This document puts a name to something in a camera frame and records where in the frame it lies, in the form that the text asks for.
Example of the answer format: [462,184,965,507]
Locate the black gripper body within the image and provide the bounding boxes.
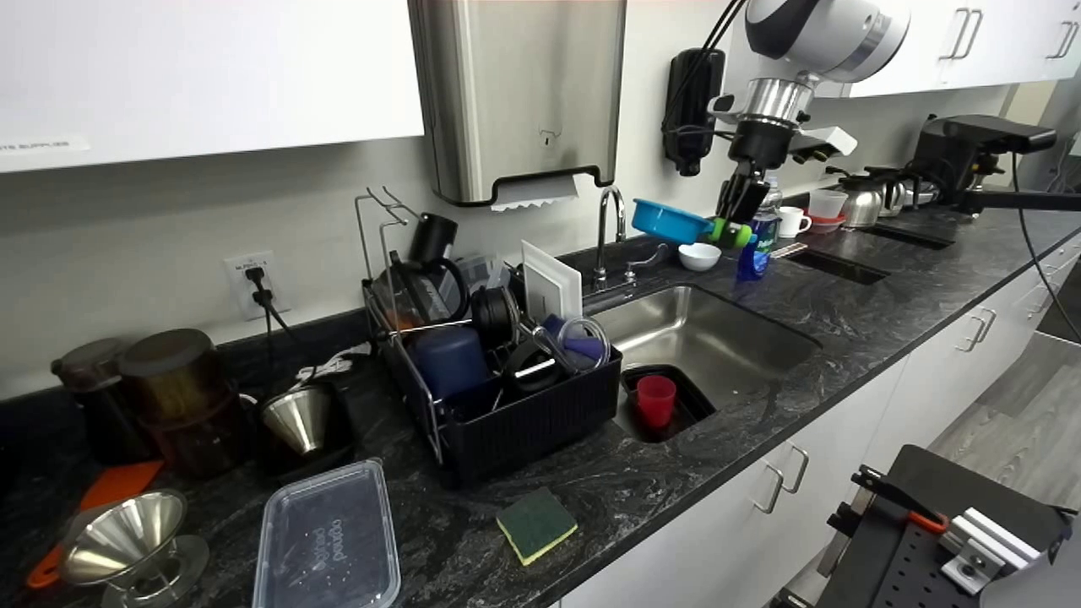
[715,120,796,209]

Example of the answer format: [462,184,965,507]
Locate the blue pan with green handle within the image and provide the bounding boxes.
[629,197,762,252]

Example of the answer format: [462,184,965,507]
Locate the stainless steel sink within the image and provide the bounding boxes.
[584,281,826,447]

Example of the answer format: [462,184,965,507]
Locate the black dish rack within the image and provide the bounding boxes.
[351,184,626,489]

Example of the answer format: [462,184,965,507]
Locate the white mug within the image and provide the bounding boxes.
[775,203,816,245]

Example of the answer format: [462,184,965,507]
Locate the blue cup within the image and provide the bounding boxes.
[732,213,783,287]

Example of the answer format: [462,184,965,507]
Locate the white bowl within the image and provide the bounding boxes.
[677,241,726,276]

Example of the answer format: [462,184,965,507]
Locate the chrome side sprayer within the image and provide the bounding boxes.
[621,241,673,287]

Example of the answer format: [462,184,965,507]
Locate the steel kettle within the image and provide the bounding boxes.
[838,166,906,237]

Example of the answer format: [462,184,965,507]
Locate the chrome gooseneck faucet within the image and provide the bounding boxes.
[590,187,633,290]

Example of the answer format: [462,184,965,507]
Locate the white paper towel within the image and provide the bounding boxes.
[490,173,598,216]

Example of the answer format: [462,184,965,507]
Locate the white square plate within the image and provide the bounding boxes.
[517,237,587,325]

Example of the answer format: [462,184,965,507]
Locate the red plastic cup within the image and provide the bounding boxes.
[633,373,684,432]

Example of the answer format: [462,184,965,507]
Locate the black coffee machine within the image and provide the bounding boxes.
[910,111,1066,216]

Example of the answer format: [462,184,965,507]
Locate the white lower cabinets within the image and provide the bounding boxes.
[554,237,1081,608]

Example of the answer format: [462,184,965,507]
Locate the stainless paper towel dispenser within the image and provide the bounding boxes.
[409,0,633,209]

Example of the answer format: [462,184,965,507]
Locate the black mug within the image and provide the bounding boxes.
[403,209,462,275]

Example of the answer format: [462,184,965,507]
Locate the dark blue plastic container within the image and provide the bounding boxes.
[409,325,497,411]

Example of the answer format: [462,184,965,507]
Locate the black tool with orange grip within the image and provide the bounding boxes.
[847,463,952,540]

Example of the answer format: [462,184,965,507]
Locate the green and yellow sponge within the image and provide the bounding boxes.
[494,484,584,567]

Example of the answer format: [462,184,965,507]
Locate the black mounting plate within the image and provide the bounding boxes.
[819,443,1075,608]

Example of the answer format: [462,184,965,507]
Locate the aluminium clamp block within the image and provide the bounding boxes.
[935,505,1049,598]

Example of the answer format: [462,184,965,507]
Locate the white cloth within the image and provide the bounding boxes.
[294,343,375,388]

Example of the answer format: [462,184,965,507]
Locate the steel cone coffee dripper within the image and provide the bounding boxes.
[256,383,335,461]

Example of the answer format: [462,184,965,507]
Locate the clear plastic container lid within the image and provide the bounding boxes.
[247,457,405,608]

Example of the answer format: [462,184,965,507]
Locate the wide white upper cabinet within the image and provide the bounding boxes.
[0,0,428,173]

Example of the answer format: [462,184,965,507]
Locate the large dark canister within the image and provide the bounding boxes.
[115,325,251,481]

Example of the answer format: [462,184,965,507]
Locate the small dark canister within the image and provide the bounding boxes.
[48,335,152,465]

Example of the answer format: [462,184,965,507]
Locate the orange spatula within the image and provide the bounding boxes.
[25,457,170,595]

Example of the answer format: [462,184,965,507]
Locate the large steel funnel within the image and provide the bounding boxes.
[57,486,191,589]

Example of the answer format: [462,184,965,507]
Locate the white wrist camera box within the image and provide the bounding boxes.
[789,123,863,161]

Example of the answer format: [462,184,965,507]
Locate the black wall soap dispenser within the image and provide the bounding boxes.
[658,49,731,178]

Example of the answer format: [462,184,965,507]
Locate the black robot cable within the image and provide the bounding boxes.
[701,0,751,59]

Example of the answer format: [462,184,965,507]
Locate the steel upper cabinet handle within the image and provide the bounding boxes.
[1044,16,1081,63]
[935,3,988,68]

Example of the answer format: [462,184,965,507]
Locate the black pan with steel handle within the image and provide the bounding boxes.
[465,281,532,346]

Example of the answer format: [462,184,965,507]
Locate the black hanging cable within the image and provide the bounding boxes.
[1007,148,1081,330]

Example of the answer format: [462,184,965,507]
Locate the black power plug cable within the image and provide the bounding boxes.
[245,264,297,338]

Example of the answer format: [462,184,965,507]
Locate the white wall outlet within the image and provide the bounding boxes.
[223,246,276,320]

